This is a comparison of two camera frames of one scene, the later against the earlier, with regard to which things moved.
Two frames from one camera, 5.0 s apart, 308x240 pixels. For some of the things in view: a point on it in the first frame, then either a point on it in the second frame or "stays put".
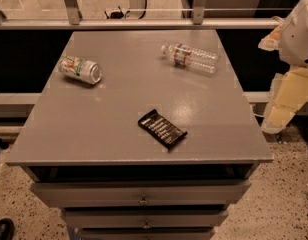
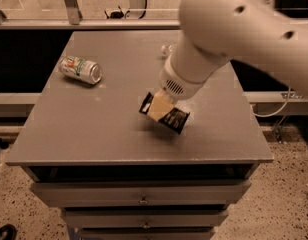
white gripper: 298,39 to 176,85
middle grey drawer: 145,218 stays put
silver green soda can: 82,69 stays put
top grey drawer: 144,193 stays put
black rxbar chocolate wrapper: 160,129 to 174,118
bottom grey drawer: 146,233 stays put
